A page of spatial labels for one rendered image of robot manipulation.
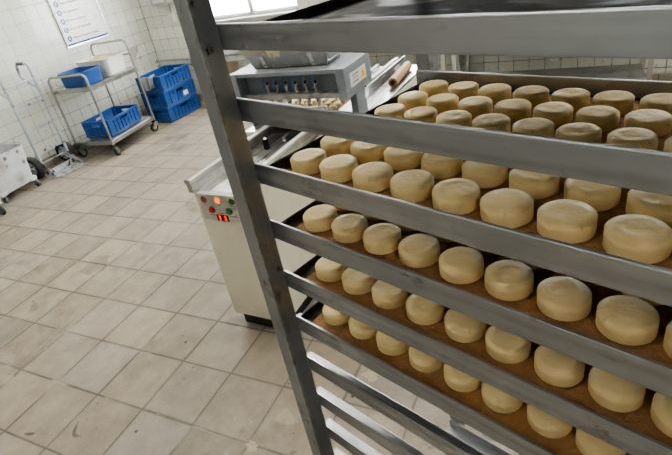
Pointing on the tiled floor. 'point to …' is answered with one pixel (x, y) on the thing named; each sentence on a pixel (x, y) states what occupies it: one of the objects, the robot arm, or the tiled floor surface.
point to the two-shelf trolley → (99, 108)
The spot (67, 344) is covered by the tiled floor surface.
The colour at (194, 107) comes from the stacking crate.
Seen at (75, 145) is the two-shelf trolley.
